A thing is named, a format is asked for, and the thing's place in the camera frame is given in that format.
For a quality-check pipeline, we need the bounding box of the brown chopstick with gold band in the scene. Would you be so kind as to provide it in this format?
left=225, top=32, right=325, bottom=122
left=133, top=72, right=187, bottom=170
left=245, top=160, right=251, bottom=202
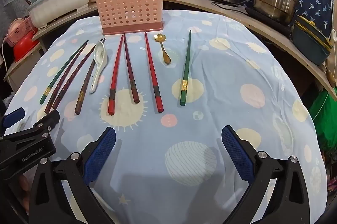
left=74, top=38, right=106, bottom=116

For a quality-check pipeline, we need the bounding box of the dark red chopstick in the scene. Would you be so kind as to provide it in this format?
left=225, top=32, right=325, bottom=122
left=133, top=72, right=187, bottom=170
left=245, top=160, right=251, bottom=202
left=123, top=33, right=140, bottom=104

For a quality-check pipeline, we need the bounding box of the blue printed tablecloth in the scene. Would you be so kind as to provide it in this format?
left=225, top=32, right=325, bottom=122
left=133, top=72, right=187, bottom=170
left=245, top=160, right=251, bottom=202
left=5, top=9, right=328, bottom=224

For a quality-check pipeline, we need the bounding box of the dark maroon chopstick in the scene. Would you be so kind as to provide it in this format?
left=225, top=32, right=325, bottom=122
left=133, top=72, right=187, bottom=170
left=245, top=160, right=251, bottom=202
left=44, top=41, right=88, bottom=114
left=52, top=40, right=104, bottom=110

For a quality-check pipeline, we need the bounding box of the dark green lunch box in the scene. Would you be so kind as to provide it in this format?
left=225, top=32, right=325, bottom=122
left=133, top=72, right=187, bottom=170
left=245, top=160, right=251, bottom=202
left=292, top=15, right=333, bottom=66

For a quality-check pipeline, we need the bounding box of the gold flower-shaped spoon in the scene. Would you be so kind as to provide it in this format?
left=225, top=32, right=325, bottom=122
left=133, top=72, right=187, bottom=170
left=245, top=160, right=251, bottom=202
left=154, top=33, right=171, bottom=65

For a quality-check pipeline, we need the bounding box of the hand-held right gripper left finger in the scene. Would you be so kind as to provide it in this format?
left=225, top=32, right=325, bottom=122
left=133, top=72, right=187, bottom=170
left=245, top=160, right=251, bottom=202
left=28, top=127, right=118, bottom=224

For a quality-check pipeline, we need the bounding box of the pink plastic basket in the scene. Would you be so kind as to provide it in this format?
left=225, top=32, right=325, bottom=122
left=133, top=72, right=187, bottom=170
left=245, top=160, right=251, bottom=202
left=6, top=16, right=39, bottom=47

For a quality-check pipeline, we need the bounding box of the white cable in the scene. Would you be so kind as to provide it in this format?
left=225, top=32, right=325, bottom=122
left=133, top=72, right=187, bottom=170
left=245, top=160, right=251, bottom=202
left=1, top=34, right=11, bottom=80

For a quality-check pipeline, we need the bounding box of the pink perforated utensil holder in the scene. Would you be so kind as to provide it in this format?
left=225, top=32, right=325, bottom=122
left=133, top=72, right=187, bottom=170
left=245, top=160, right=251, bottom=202
left=94, top=0, right=164, bottom=35

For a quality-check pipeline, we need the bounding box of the green plastic bag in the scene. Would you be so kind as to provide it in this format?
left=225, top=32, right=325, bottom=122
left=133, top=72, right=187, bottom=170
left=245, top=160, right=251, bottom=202
left=309, top=90, right=337, bottom=161

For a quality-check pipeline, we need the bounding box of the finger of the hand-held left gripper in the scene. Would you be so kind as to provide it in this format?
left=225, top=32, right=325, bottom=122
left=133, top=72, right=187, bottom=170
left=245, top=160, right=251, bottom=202
left=0, top=108, right=26, bottom=135
left=16, top=109, right=60, bottom=140

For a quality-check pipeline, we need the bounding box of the white ceramic soup spoon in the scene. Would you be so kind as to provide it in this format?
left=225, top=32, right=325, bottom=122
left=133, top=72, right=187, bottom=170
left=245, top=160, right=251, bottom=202
left=90, top=41, right=108, bottom=93

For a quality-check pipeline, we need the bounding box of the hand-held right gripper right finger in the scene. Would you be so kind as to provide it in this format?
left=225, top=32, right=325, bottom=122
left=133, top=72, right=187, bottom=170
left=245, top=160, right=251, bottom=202
left=221, top=125, right=329, bottom=224

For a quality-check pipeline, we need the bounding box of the red plastic basin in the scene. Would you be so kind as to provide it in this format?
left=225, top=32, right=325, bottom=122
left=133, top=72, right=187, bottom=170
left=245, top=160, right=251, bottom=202
left=13, top=29, right=40, bottom=63

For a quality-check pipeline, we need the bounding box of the wooden side shelf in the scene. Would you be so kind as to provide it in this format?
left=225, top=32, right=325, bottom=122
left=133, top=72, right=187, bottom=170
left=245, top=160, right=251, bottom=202
left=4, top=52, right=45, bottom=88

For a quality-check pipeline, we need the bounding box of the black induction cooktop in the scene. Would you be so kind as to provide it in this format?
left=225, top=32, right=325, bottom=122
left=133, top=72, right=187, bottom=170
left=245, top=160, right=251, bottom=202
left=245, top=7, right=297, bottom=35

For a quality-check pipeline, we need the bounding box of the black power cable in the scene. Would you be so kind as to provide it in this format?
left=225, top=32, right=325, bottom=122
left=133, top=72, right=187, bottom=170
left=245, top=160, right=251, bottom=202
left=211, top=0, right=249, bottom=15

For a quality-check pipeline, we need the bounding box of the green chopstick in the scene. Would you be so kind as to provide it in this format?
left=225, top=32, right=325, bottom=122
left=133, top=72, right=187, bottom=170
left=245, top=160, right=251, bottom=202
left=180, top=30, right=192, bottom=106
left=39, top=39, right=89, bottom=105

